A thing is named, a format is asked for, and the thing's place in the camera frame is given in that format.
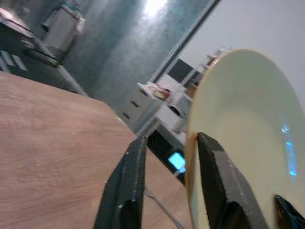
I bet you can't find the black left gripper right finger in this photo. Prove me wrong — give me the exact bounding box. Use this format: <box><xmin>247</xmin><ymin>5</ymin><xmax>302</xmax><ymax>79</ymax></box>
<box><xmin>196</xmin><ymin>132</ymin><xmax>270</xmax><ymax>229</ymax></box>

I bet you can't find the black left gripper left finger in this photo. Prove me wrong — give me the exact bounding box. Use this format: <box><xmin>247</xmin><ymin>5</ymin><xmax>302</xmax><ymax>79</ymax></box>
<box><xmin>93</xmin><ymin>133</ymin><xmax>148</xmax><ymax>229</ymax></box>

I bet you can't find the round plate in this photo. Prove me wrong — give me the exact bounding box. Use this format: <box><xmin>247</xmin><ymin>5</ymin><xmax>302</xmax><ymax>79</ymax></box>
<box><xmin>184</xmin><ymin>48</ymin><xmax>305</xmax><ymax>229</ymax></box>

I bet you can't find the black appliance with lit display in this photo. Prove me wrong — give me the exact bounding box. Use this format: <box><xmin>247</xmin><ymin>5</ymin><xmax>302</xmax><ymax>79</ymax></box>
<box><xmin>145</xmin><ymin>128</ymin><xmax>189</xmax><ymax>185</ymax></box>

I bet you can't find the white drawer cabinet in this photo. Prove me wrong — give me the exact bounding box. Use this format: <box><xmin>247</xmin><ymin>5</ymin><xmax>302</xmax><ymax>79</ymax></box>
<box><xmin>121</xmin><ymin>58</ymin><xmax>203</xmax><ymax>134</ymax></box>

